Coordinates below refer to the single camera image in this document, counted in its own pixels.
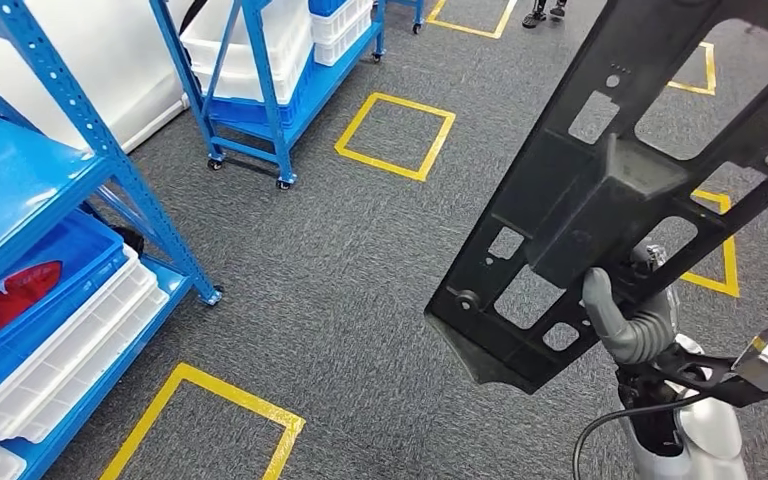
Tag person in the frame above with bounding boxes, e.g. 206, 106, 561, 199
521, 0, 569, 30

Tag blue plastic tray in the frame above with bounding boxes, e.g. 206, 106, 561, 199
0, 209, 128, 420

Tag red plastic part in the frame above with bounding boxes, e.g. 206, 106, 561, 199
0, 260, 65, 337

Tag white car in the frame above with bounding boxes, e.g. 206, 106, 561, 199
0, 0, 194, 155

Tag black camera cable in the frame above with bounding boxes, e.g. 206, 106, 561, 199
570, 393, 705, 480

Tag black plastic plate frame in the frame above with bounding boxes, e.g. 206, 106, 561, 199
424, 0, 768, 397

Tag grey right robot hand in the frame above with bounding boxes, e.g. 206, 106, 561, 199
581, 241, 683, 368

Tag blue plastic bin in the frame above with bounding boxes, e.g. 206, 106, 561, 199
308, 0, 347, 19
207, 48, 316, 130

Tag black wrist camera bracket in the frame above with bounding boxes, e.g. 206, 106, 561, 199
615, 339, 768, 410

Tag white plastic bin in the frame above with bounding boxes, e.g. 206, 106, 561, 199
309, 0, 374, 68
179, 0, 315, 105

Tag blue rack with casters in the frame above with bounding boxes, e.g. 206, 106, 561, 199
383, 0, 426, 36
148, 0, 387, 193

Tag yellow floor tape square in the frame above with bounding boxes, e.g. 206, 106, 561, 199
98, 361, 308, 480

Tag blue metal shelf rack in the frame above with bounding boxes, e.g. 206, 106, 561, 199
0, 0, 225, 480

